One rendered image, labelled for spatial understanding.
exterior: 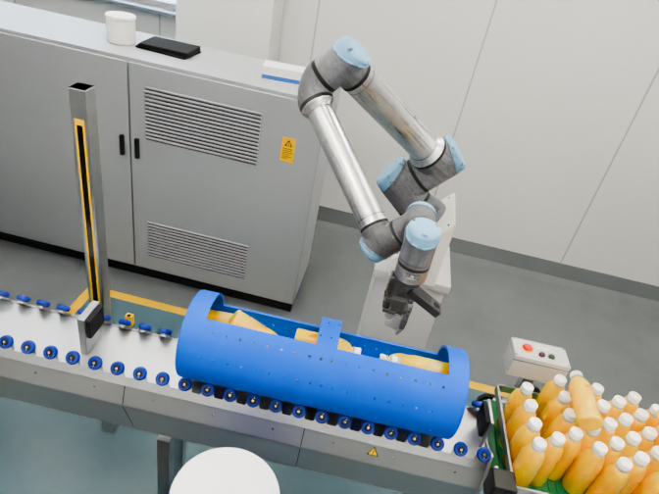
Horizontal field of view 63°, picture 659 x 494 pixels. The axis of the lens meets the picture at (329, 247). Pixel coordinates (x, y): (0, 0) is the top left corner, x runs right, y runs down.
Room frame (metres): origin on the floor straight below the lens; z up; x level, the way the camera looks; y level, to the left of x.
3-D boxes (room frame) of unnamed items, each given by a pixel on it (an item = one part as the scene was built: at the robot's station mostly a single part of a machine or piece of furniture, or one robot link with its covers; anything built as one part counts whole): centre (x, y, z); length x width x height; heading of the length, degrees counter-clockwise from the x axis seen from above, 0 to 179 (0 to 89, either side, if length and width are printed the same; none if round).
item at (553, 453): (1.11, -0.79, 1.00); 0.07 x 0.07 x 0.19
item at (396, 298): (1.23, -0.23, 1.43); 0.09 x 0.08 x 0.12; 88
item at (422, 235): (1.23, -0.24, 1.60); 0.10 x 0.09 x 0.12; 177
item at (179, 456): (1.32, 0.44, 0.31); 0.06 x 0.06 x 0.63; 88
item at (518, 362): (1.49, -0.83, 1.05); 0.20 x 0.10 x 0.10; 88
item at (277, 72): (2.90, 0.42, 1.48); 0.24 x 0.12 x 0.08; 94
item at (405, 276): (1.22, -0.24, 1.51); 0.10 x 0.09 x 0.05; 178
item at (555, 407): (1.29, -0.86, 1.00); 0.07 x 0.07 x 0.19
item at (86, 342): (1.26, 0.72, 1.00); 0.10 x 0.04 x 0.15; 178
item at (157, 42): (3.01, 1.11, 1.46); 0.32 x 0.23 x 0.04; 86
